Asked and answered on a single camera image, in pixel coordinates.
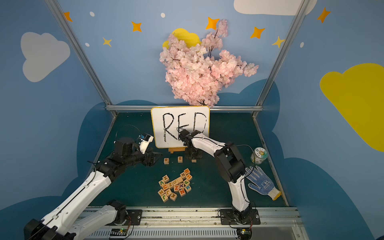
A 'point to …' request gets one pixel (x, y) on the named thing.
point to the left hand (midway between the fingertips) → (157, 149)
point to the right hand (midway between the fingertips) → (194, 156)
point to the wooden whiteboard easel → (172, 149)
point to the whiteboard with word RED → (167, 122)
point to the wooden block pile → (169, 187)
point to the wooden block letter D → (193, 160)
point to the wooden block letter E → (180, 159)
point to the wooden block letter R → (166, 161)
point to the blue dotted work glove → (265, 186)
